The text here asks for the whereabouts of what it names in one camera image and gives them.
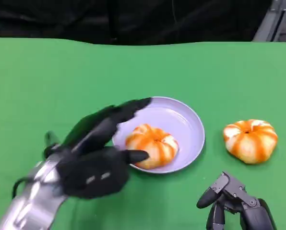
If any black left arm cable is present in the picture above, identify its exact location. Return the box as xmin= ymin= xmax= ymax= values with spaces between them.
xmin=12 ymin=175 xmax=36 ymax=200

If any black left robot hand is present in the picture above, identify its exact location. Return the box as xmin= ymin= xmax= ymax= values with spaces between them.
xmin=57 ymin=97 xmax=152 ymax=200

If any black backdrop curtain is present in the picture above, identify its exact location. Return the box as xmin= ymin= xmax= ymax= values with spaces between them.
xmin=0 ymin=0 xmax=274 ymax=46

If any lilac plate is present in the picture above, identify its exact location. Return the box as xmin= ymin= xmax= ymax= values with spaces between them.
xmin=111 ymin=96 xmax=206 ymax=174

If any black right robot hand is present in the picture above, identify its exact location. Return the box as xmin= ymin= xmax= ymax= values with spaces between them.
xmin=196 ymin=171 xmax=278 ymax=230

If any green table cloth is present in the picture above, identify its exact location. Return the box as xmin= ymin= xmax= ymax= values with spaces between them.
xmin=0 ymin=37 xmax=286 ymax=230

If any grey metal frame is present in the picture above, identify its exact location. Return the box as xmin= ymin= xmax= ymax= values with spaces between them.
xmin=252 ymin=0 xmax=286 ymax=43

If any orange and white bread roll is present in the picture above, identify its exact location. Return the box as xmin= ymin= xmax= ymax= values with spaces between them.
xmin=125 ymin=123 xmax=180 ymax=170
xmin=223 ymin=119 xmax=279 ymax=165

